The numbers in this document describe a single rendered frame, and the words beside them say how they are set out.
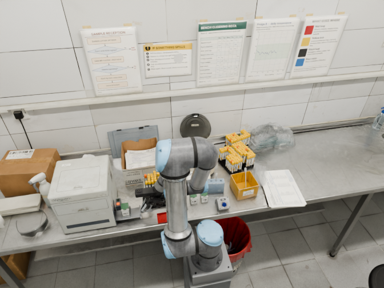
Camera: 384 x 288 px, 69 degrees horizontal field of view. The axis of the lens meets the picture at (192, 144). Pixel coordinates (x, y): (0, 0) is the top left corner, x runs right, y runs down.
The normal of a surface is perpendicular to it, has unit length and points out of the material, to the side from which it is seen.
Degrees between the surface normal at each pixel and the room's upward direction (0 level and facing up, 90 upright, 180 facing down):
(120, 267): 0
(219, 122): 90
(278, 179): 1
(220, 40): 93
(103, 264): 0
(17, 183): 91
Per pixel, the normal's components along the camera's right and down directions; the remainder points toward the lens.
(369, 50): 0.20, 0.61
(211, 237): 0.17, -0.76
